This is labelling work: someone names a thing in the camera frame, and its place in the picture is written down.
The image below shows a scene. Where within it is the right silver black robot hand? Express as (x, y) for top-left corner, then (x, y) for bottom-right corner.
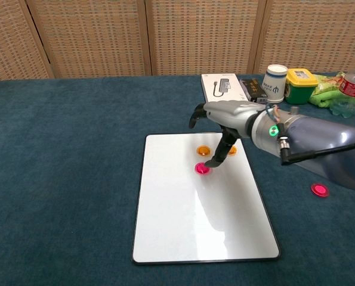
(188, 100), (267, 169)

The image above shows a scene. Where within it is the red-pink round magnet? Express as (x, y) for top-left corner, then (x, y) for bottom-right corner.
(194, 162), (212, 176)
(310, 182), (331, 198)

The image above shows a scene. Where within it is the white USB hub box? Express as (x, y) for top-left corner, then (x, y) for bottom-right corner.
(200, 73), (251, 104)

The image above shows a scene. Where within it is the small black box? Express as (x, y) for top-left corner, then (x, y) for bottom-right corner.
(239, 77), (268, 104)

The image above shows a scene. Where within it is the white paper cup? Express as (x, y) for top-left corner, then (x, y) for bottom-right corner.
(261, 64), (289, 104)

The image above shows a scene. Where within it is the yellow lidded green container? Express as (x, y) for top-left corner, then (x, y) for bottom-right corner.
(284, 67), (319, 105)

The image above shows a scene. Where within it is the woven rattan folding screen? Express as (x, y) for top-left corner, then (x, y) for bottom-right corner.
(0, 0), (355, 81)

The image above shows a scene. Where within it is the green cloth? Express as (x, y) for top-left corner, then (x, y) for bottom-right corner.
(307, 88), (345, 108)

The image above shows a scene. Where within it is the white magnetic whiteboard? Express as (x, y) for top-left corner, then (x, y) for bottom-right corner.
(131, 132), (282, 265)

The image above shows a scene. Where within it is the green snack bag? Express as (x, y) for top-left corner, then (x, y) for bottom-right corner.
(314, 71), (350, 96)

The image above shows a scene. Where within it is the clear bottle red cap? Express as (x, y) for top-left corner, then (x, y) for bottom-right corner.
(329, 52), (355, 119)

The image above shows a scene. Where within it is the teal carpet table cover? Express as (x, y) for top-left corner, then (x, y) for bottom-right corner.
(0, 71), (355, 286)

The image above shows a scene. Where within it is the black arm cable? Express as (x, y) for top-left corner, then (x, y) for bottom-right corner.
(280, 135), (355, 166)

